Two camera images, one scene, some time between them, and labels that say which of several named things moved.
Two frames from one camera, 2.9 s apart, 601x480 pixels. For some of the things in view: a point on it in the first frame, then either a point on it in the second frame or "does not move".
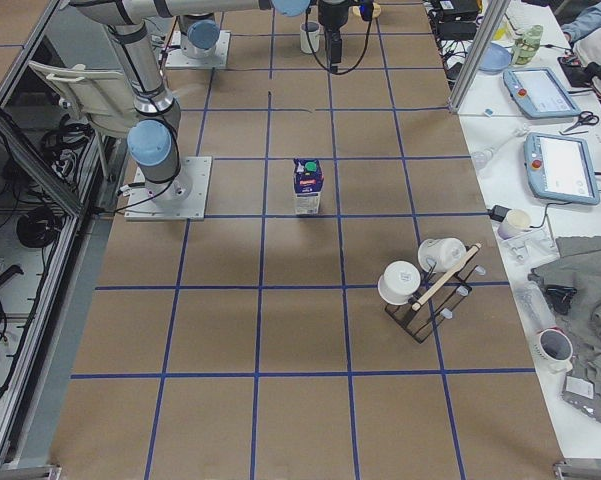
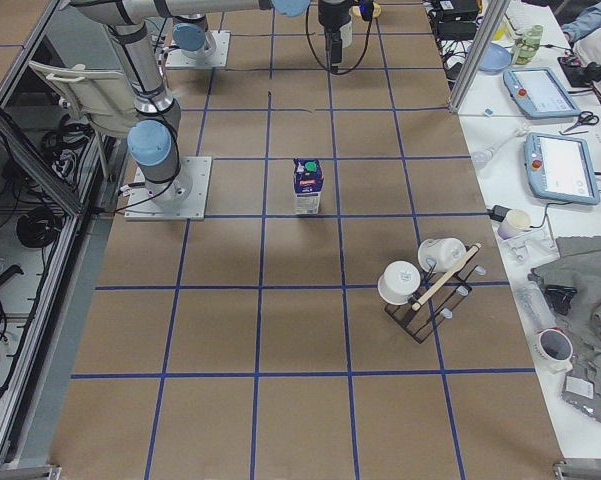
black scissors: [586, 117] does not move
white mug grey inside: [313, 29] → [346, 35]
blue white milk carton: [308, 184] does not move
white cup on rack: [399, 282] does not move
